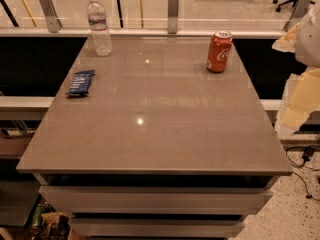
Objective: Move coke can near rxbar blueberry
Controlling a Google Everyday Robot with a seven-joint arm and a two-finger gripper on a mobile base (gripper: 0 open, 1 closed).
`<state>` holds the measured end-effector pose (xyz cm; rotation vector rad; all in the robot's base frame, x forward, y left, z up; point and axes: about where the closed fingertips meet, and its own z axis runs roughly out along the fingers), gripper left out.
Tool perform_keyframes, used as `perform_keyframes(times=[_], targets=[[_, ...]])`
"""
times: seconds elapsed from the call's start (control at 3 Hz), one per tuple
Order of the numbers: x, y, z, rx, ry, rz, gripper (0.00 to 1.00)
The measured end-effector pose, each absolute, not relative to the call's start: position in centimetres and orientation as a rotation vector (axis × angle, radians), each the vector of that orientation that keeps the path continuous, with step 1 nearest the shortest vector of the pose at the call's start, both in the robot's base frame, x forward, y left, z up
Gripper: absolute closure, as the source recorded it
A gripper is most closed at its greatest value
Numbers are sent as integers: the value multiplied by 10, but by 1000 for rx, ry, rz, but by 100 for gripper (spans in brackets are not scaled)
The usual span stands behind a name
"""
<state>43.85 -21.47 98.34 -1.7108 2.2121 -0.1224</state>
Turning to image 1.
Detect upper grey drawer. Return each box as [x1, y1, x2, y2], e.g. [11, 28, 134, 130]
[40, 186, 272, 215]

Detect clear plastic water bottle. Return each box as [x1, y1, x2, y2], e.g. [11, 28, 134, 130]
[87, 0, 113, 56]

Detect right metal railing post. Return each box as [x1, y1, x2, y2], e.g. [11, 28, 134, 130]
[284, 0, 311, 31]

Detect red coke can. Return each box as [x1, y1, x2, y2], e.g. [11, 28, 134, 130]
[207, 31, 232, 73]

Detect grey drawer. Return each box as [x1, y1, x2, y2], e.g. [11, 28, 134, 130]
[40, 186, 272, 215]
[71, 218, 244, 238]

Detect lower grey drawer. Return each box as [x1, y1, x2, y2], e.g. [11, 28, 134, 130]
[71, 218, 244, 238]

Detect metal railing post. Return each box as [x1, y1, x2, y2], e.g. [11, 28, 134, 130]
[167, 0, 179, 34]
[284, 0, 311, 31]
[39, 0, 62, 33]

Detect black pole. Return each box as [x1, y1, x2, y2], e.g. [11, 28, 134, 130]
[116, 0, 124, 28]

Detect snack bags under table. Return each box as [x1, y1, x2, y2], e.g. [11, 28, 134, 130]
[31, 203, 70, 240]

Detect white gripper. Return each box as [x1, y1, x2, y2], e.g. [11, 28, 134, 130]
[272, 4, 320, 137]

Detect middle metal railing post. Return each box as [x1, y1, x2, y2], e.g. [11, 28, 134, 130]
[167, 0, 179, 34]

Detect blue rxbar blueberry wrapper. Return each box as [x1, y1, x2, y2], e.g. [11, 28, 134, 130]
[66, 70, 95, 96]

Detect yellow pole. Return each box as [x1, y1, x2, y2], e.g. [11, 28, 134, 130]
[21, 0, 38, 27]

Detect left metal railing post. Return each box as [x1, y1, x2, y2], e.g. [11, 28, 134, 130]
[39, 0, 62, 33]

